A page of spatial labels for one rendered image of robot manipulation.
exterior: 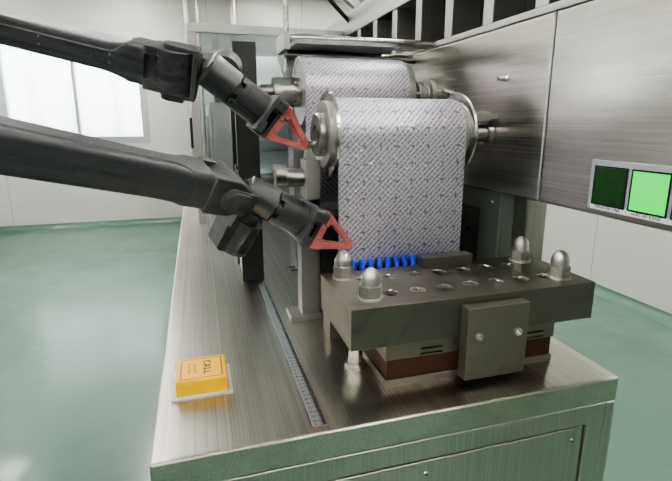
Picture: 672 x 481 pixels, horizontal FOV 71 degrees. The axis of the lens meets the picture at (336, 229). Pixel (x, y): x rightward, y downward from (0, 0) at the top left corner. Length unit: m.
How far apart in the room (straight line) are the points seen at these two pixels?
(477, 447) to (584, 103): 0.52
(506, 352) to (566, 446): 0.18
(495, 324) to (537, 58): 0.44
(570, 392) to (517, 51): 0.56
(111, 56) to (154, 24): 5.60
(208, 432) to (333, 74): 0.72
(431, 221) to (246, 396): 0.43
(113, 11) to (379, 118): 5.80
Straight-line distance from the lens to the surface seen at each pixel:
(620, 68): 0.76
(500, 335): 0.73
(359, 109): 0.81
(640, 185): 0.71
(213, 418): 0.67
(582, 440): 0.87
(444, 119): 0.86
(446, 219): 0.88
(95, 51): 0.84
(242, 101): 0.79
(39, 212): 6.66
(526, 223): 1.15
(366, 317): 0.64
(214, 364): 0.74
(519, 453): 0.80
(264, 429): 0.64
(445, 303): 0.68
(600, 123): 0.77
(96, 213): 6.52
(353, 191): 0.79
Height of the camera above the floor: 1.27
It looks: 13 degrees down
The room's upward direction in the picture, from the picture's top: straight up
